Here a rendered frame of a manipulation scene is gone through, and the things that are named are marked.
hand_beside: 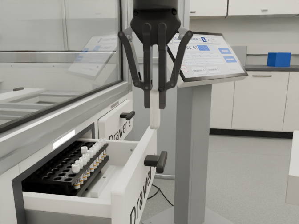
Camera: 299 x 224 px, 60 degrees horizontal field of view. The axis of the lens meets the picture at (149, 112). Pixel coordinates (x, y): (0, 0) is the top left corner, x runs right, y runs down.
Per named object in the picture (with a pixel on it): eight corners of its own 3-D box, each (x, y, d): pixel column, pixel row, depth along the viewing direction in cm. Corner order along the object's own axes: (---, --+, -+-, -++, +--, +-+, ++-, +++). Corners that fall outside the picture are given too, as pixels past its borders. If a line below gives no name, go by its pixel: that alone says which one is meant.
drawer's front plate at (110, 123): (132, 129, 94) (131, 99, 92) (106, 161, 67) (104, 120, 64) (127, 128, 95) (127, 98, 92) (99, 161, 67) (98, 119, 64)
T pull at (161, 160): (167, 156, 49) (167, 150, 49) (163, 174, 42) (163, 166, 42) (148, 155, 50) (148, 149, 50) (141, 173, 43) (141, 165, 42)
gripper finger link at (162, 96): (159, 79, 46) (176, 79, 46) (159, 107, 47) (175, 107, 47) (158, 80, 45) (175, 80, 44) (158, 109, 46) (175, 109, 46)
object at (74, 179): (108, 145, 56) (108, 142, 56) (71, 186, 39) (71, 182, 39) (100, 145, 57) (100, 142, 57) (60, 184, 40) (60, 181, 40)
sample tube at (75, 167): (78, 192, 43) (76, 166, 42) (71, 190, 43) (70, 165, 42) (82, 188, 44) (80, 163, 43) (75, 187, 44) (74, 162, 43)
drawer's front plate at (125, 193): (156, 169, 62) (156, 125, 59) (125, 266, 34) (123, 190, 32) (149, 169, 62) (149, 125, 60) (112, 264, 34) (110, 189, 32)
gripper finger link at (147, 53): (151, 23, 42) (142, 23, 42) (149, 92, 44) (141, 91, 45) (154, 25, 45) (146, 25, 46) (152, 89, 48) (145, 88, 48)
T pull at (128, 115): (135, 114, 82) (135, 110, 81) (129, 121, 74) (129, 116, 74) (123, 114, 82) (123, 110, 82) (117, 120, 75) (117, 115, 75)
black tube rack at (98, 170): (109, 170, 58) (108, 142, 56) (74, 219, 41) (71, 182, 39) (19, 162, 61) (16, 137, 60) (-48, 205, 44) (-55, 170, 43)
